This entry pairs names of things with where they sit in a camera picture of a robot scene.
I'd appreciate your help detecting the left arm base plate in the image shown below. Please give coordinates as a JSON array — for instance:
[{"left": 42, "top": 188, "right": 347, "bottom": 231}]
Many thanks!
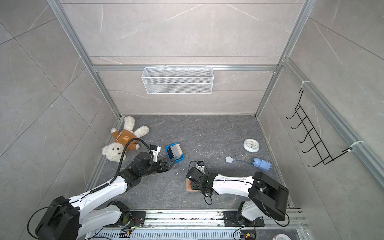
[{"left": 106, "top": 211, "right": 147, "bottom": 228}]

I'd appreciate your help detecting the pink white round object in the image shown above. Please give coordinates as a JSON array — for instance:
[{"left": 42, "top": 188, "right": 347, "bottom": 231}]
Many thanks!
[{"left": 272, "top": 234, "right": 292, "bottom": 240}]

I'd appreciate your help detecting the white wire mesh basket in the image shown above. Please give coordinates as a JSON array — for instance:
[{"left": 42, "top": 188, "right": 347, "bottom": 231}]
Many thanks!
[{"left": 142, "top": 67, "right": 214, "bottom": 95}]

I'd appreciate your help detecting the white teddy bear brown shirt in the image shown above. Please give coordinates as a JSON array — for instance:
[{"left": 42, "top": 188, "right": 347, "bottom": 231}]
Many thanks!
[{"left": 102, "top": 116, "right": 150, "bottom": 162}]

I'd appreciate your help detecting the blue card box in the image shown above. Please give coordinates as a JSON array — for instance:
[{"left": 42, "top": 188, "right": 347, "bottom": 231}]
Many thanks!
[{"left": 164, "top": 142, "right": 185, "bottom": 165}]

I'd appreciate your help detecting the white round clock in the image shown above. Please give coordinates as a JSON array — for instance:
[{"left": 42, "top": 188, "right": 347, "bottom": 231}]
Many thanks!
[{"left": 243, "top": 138, "right": 260, "bottom": 153}]

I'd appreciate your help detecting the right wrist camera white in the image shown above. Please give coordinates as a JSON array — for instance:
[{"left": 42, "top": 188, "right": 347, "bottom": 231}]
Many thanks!
[{"left": 197, "top": 161, "right": 205, "bottom": 169}]

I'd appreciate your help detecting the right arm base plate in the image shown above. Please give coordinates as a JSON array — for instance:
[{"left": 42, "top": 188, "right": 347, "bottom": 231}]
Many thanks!
[{"left": 223, "top": 211, "right": 265, "bottom": 227}]

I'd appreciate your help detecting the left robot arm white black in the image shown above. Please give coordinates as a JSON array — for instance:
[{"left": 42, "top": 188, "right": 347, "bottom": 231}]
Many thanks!
[{"left": 30, "top": 143, "right": 175, "bottom": 240}]

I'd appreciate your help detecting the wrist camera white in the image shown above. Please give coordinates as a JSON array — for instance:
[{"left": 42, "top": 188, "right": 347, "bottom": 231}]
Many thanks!
[
  {"left": 197, "top": 161, "right": 205, "bottom": 169},
  {"left": 149, "top": 145, "right": 161, "bottom": 163}
]

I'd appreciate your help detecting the blue dish brush toy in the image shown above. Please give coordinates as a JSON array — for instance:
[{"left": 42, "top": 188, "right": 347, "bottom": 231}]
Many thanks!
[{"left": 226, "top": 157, "right": 271, "bottom": 172}]

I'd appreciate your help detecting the stack of credit cards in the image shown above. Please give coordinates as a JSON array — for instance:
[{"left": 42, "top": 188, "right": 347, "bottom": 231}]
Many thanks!
[{"left": 167, "top": 143, "right": 184, "bottom": 162}]

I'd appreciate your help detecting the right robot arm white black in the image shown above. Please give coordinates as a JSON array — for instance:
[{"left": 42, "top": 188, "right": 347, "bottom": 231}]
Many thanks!
[{"left": 186, "top": 167, "right": 289, "bottom": 227}]

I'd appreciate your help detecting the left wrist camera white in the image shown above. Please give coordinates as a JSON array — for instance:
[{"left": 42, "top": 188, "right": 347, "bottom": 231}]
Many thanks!
[{"left": 149, "top": 145, "right": 161, "bottom": 163}]

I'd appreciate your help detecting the aluminium rail front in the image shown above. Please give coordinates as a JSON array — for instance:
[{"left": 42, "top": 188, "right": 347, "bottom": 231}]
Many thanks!
[{"left": 58, "top": 208, "right": 310, "bottom": 240}]

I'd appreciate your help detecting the tan leather card holder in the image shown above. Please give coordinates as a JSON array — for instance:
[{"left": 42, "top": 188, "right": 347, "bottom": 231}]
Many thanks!
[{"left": 186, "top": 180, "right": 200, "bottom": 193}]

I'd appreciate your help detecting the black wire hook rack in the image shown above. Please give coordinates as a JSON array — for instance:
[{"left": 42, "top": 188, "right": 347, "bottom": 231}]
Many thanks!
[{"left": 286, "top": 89, "right": 353, "bottom": 168}]

